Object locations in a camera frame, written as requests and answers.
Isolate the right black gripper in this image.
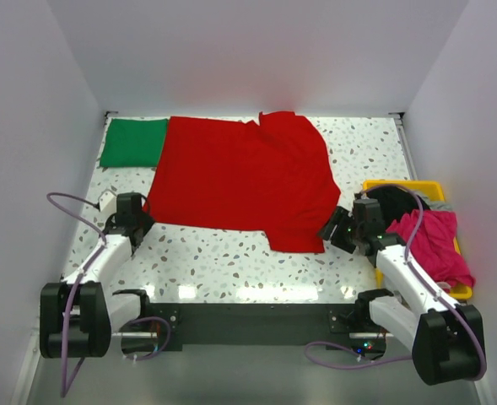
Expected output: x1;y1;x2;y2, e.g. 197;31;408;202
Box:
315;206;363;254

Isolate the red t shirt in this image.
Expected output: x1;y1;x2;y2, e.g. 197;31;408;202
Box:
148;111;341;254

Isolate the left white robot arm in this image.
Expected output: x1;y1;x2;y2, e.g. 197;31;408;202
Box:
39;191;154;359

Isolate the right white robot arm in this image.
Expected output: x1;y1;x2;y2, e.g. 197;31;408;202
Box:
319;197;487;386

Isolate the black t shirt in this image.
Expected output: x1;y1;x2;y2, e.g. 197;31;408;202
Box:
365;186;419;229

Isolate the folded green t shirt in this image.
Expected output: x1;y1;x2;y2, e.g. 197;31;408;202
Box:
100;119;169;168

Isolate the pink t shirt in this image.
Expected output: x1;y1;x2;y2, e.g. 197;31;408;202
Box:
386;209;476;288

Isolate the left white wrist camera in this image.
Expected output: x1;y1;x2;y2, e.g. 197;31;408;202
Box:
98;190;116;216

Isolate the aluminium table frame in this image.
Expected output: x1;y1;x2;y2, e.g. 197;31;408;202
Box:
12;113;494;404

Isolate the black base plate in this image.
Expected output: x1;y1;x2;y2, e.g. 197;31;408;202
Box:
120;302;388;362

